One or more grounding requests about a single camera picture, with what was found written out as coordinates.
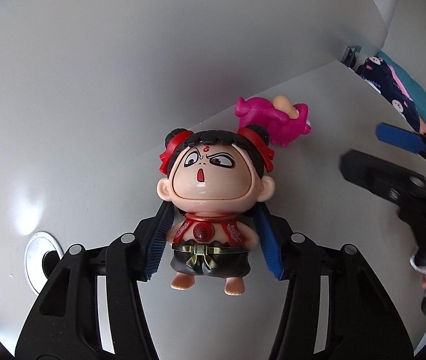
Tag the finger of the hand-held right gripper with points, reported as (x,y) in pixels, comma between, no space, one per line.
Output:
(400,137)
(370,174)

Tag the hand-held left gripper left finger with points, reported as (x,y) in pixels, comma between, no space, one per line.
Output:
(158,243)

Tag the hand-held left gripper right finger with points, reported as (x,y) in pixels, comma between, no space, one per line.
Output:
(271,247)

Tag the big-head doll figure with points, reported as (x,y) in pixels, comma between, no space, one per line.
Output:
(205,180)

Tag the navy printed blanket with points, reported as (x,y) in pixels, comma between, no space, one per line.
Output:
(389,90)

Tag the pale pink desk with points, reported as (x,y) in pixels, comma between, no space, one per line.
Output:
(329,202)

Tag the pink cloth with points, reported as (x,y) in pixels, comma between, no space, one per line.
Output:
(400,82)

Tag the magenta plastic toy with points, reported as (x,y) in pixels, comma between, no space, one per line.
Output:
(276,122)

